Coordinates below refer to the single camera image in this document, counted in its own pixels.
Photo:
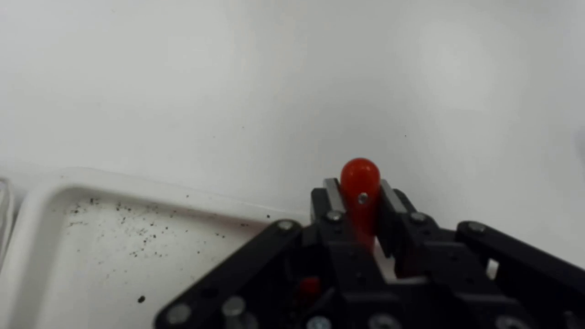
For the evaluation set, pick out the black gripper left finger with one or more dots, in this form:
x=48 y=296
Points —
x=275 y=279

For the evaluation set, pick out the white plastic tray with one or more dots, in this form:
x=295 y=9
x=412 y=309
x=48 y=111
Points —
x=105 y=250

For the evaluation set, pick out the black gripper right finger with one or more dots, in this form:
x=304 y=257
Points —
x=474 y=261

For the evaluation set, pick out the red handled spoon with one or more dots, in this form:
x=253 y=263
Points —
x=361 y=190

